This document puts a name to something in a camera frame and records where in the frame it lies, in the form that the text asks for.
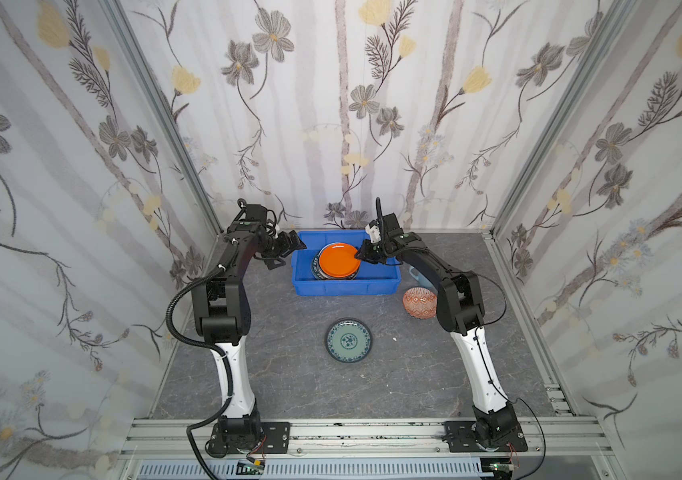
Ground orange plate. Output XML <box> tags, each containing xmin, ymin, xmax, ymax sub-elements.
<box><xmin>319</xmin><ymin>242</ymin><xmax>361</xmax><ymax>276</ymax></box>

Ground red patterned small bowl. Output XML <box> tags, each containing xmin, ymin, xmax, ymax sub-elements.
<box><xmin>402</xmin><ymin>287</ymin><xmax>437</xmax><ymax>319</ymax></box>

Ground green blue floral plate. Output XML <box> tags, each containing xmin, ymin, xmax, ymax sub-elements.
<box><xmin>324</xmin><ymin>318</ymin><xmax>373</xmax><ymax>364</ymax></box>

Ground black glossy plate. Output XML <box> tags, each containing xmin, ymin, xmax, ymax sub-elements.
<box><xmin>311</xmin><ymin>253</ymin><xmax>359</xmax><ymax>281</ymax></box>

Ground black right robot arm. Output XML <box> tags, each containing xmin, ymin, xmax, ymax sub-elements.
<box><xmin>356</xmin><ymin>212</ymin><xmax>520</xmax><ymax>451</ymax></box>

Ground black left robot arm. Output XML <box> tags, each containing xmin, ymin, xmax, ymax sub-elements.
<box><xmin>192</xmin><ymin>220</ymin><xmax>306</xmax><ymax>448</ymax></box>

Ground blue plastic bin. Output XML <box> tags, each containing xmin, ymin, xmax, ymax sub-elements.
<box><xmin>291</xmin><ymin>230</ymin><xmax>401</xmax><ymax>296</ymax></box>

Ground light blue ceramic mug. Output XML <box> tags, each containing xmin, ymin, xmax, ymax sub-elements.
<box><xmin>408</xmin><ymin>266</ymin><xmax>432</xmax><ymax>288</ymax></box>

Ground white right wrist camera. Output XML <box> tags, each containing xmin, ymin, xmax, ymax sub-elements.
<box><xmin>365</xmin><ymin>221</ymin><xmax>381</xmax><ymax>244</ymax></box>

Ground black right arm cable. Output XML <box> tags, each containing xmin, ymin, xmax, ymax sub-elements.
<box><xmin>374</xmin><ymin>196</ymin><xmax>547</xmax><ymax>480</ymax></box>

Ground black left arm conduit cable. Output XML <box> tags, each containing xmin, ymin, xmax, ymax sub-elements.
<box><xmin>165</xmin><ymin>266</ymin><xmax>235</xmax><ymax>480</ymax></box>

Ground aluminium corner frame post right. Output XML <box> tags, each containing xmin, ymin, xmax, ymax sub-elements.
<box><xmin>489</xmin><ymin>1</ymin><xmax>634</xmax><ymax>238</ymax></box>

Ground aluminium corner frame post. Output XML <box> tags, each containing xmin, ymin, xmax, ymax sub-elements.
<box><xmin>489</xmin><ymin>1</ymin><xmax>634</xmax><ymax>238</ymax></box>
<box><xmin>99</xmin><ymin>0</ymin><xmax>223</xmax><ymax>236</ymax></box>

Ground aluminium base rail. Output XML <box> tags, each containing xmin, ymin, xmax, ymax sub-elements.
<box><xmin>117</xmin><ymin>416</ymin><xmax>628</xmax><ymax>479</ymax></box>

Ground aluminium corner frame post left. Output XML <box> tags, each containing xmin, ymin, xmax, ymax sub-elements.
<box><xmin>99</xmin><ymin>0</ymin><xmax>223</xmax><ymax>236</ymax></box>

